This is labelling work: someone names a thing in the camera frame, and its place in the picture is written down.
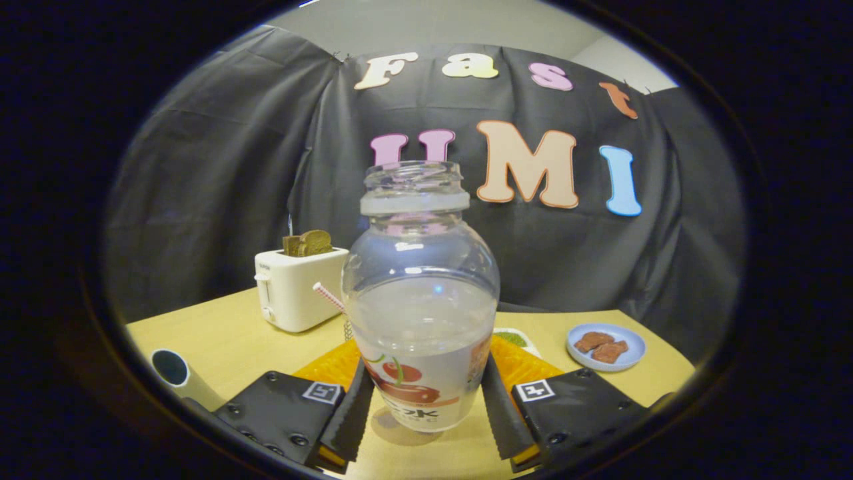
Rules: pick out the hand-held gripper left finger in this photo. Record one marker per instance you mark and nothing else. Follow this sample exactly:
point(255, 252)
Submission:
point(286, 413)

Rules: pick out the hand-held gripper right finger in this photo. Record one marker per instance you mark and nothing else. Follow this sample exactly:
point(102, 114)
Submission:
point(580, 413)

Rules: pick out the clear juice bottle cherry label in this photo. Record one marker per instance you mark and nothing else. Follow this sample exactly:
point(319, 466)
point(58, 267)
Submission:
point(420, 320)

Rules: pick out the brown meat piece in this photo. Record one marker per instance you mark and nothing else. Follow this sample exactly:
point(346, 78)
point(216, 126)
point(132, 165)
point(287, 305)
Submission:
point(611, 352)
point(593, 341)

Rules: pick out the wooden table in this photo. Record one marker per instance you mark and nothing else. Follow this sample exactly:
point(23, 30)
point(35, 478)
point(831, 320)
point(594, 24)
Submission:
point(253, 346)

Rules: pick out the blue plate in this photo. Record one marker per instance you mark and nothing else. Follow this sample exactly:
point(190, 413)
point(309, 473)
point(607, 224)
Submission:
point(630, 353)

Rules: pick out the white divided dish with beans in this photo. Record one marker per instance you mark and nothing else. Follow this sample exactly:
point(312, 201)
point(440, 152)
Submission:
point(532, 346)

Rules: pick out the white toaster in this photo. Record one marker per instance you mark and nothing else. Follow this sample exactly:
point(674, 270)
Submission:
point(300, 293)

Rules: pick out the pink striped straw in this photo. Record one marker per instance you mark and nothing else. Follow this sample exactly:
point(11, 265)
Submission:
point(328, 296)

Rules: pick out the brown toast slices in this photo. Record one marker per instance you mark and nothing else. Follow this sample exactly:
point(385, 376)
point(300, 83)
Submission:
point(310, 244)

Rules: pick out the black backdrop cloth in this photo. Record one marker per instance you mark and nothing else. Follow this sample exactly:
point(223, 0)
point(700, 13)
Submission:
point(200, 186)

